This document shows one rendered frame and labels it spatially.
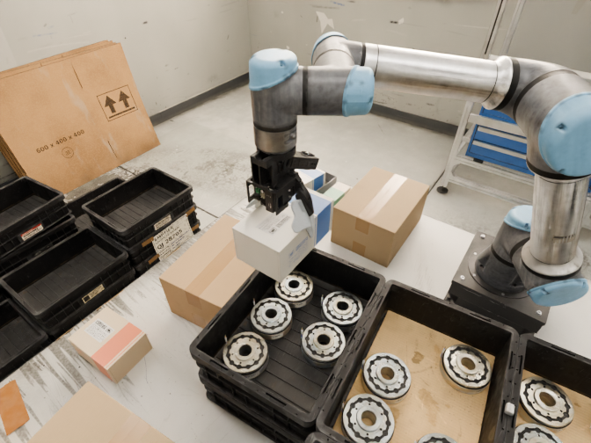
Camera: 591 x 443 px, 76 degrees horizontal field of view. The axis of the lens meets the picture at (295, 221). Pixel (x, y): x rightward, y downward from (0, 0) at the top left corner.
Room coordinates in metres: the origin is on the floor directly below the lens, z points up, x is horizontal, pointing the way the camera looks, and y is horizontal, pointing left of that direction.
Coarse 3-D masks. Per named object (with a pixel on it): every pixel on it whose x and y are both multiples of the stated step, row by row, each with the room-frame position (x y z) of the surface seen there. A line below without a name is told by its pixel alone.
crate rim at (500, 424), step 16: (384, 288) 0.57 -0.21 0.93; (416, 288) 0.57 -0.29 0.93; (448, 304) 0.53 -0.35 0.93; (368, 320) 0.48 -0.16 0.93; (480, 320) 0.48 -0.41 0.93; (512, 336) 0.44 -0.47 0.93; (352, 352) 0.41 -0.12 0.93; (512, 352) 0.41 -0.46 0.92; (512, 368) 0.37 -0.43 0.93; (336, 384) 0.34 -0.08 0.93; (320, 416) 0.28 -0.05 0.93; (336, 432) 0.25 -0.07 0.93; (496, 432) 0.25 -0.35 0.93
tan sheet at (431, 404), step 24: (384, 336) 0.50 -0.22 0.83; (408, 336) 0.50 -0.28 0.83; (432, 336) 0.50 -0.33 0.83; (408, 360) 0.44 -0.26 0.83; (432, 360) 0.44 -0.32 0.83; (360, 384) 0.39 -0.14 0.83; (432, 384) 0.39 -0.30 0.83; (408, 408) 0.33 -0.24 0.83; (432, 408) 0.33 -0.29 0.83; (456, 408) 0.33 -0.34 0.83; (480, 408) 0.33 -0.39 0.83; (408, 432) 0.29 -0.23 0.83; (432, 432) 0.29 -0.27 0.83; (456, 432) 0.29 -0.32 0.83
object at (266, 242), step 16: (256, 208) 0.62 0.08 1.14; (288, 208) 0.62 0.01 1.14; (320, 208) 0.62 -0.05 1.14; (240, 224) 0.57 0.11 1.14; (256, 224) 0.57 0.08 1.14; (272, 224) 0.57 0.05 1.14; (288, 224) 0.57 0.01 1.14; (320, 224) 0.61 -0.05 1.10; (240, 240) 0.55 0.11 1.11; (256, 240) 0.53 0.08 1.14; (272, 240) 0.53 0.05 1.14; (288, 240) 0.53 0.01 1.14; (304, 240) 0.56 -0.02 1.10; (320, 240) 0.62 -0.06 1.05; (240, 256) 0.55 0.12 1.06; (256, 256) 0.53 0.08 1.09; (272, 256) 0.50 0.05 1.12; (288, 256) 0.52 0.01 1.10; (304, 256) 0.56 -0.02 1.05; (272, 272) 0.50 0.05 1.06; (288, 272) 0.52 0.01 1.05
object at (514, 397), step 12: (528, 336) 0.44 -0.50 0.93; (552, 348) 0.41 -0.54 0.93; (564, 348) 0.41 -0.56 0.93; (516, 360) 0.39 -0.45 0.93; (576, 360) 0.39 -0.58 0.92; (588, 360) 0.39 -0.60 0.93; (516, 372) 0.36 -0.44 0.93; (516, 384) 0.34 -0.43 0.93; (516, 396) 0.31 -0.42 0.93; (516, 408) 0.29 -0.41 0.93
